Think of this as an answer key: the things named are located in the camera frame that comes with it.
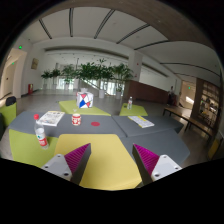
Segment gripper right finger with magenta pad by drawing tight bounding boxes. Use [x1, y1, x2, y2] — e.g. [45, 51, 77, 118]
[132, 144, 181, 185]

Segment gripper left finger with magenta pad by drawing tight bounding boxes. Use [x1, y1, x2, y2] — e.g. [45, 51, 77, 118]
[42, 143, 91, 185]

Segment water bottle with red cap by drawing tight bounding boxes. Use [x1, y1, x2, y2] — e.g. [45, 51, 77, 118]
[34, 114, 49, 149]

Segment distant clear water bottle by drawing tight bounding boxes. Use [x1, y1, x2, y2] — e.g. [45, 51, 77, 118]
[127, 97, 133, 109]

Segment yellow booklet on right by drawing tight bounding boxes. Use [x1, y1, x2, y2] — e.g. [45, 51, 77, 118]
[129, 116, 153, 128]

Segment red and white mug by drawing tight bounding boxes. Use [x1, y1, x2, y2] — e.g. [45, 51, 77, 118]
[72, 113, 81, 126]

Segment red round coaster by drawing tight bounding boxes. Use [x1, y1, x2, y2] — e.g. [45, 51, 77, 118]
[91, 122, 100, 127]

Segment magazine on left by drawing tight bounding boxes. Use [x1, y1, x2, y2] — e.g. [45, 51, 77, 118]
[39, 111, 65, 127]

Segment long wooden bench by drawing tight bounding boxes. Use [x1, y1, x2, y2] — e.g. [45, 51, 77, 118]
[163, 107, 213, 141]

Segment red white blue geometric box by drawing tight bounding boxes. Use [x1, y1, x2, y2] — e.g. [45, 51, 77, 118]
[76, 92, 94, 109]

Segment wooden bookshelf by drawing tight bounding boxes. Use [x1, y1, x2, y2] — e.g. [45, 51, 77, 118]
[198, 81, 219, 128]

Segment green chair with black bag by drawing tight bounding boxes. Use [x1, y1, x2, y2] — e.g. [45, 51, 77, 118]
[0, 96, 17, 126]

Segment red fire extinguisher box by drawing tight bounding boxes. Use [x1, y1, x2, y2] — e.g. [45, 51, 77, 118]
[28, 84, 33, 95]

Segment row of potted plants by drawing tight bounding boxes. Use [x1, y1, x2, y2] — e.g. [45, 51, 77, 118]
[41, 59, 133, 94]

